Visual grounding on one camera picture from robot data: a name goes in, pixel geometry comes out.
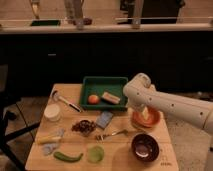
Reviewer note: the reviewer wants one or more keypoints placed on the white round container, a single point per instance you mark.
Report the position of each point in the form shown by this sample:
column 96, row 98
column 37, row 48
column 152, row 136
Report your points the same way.
column 52, row 112

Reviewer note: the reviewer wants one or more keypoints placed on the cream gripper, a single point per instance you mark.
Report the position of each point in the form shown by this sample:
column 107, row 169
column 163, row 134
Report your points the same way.
column 144, row 113

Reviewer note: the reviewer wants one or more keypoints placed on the brown sponge block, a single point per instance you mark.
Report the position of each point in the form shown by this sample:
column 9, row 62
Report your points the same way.
column 110, row 98

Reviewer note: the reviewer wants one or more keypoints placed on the blue sponge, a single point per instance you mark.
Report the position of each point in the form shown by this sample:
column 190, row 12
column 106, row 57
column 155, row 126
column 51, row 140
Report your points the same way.
column 104, row 119

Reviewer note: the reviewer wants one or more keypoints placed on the green plastic tray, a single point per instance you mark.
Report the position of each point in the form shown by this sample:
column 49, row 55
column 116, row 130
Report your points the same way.
column 98, row 85

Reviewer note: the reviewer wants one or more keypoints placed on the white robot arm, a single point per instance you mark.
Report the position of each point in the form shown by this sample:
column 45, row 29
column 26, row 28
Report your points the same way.
column 198, row 113

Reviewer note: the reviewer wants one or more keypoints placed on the yellow corn cob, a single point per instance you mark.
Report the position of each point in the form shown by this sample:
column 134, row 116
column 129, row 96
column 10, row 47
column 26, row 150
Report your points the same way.
column 50, row 139

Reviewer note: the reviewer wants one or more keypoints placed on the wooden table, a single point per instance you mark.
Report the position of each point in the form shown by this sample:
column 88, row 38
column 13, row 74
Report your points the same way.
column 117, row 149

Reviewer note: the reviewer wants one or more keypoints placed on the orange fruit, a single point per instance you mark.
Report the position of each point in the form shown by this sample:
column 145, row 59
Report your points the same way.
column 93, row 99

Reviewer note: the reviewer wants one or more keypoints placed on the orange bowl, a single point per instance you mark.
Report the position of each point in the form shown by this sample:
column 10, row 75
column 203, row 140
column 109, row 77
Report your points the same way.
column 154, row 118

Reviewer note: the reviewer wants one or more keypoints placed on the light green small cup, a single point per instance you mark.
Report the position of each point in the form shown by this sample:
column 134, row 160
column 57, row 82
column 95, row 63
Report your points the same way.
column 95, row 154

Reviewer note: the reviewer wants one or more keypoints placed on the green chili pepper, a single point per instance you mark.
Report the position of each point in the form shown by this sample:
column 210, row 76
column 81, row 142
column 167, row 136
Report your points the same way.
column 62, row 157

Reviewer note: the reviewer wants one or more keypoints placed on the black office chair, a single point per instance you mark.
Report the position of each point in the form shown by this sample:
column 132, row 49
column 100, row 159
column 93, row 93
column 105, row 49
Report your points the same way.
column 8, row 99

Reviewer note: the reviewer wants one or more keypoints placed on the dark brown bowl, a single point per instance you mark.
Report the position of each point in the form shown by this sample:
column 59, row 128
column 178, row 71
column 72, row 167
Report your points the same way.
column 145, row 148

